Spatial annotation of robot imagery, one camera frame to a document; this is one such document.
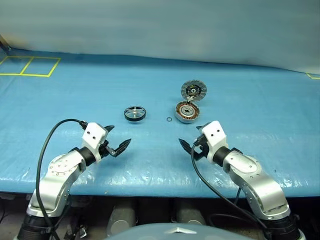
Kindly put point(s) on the grey rotor disc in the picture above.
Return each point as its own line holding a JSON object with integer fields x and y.
{"x": 194, "y": 90}

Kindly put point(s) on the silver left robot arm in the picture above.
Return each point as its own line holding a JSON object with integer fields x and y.
{"x": 58, "y": 175}

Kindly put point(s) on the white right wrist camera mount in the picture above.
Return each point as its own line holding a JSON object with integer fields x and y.
{"x": 215, "y": 136}

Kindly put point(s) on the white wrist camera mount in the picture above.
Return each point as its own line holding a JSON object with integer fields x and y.
{"x": 93, "y": 136}
{"x": 215, "y": 136}

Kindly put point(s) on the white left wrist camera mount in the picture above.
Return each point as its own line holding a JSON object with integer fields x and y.
{"x": 93, "y": 136}

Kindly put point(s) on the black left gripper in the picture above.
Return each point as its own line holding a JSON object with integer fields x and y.
{"x": 104, "y": 148}

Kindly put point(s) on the grey robot torso shell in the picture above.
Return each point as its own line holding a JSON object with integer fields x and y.
{"x": 175, "y": 232}

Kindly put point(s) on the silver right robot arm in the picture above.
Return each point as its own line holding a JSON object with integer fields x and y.
{"x": 255, "y": 180}

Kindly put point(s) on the blue plastic table cover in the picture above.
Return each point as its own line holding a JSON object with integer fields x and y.
{"x": 100, "y": 95}

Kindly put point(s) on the silver motor stator housing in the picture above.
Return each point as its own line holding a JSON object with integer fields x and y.
{"x": 187, "y": 112}

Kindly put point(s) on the grey round capped cylinder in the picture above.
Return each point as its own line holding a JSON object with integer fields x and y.
{"x": 121, "y": 217}
{"x": 190, "y": 212}

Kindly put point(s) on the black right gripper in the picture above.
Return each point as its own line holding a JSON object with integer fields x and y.
{"x": 202, "y": 146}

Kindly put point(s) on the metal frame post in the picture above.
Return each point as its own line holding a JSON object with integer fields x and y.
{"x": 4, "y": 43}

